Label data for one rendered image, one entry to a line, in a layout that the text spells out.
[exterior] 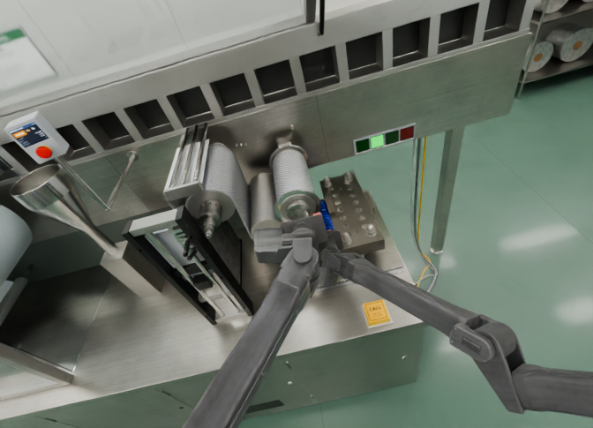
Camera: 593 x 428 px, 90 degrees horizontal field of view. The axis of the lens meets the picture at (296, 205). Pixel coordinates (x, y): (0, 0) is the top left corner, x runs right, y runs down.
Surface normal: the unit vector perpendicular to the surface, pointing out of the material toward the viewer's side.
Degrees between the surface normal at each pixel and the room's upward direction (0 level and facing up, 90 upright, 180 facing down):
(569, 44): 90
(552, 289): 0
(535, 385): 43
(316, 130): 90
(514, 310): 0
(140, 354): 0
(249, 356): 11
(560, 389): 49
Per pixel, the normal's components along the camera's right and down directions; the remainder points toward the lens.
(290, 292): -0.15, -0.59
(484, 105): 0.13, 0.67
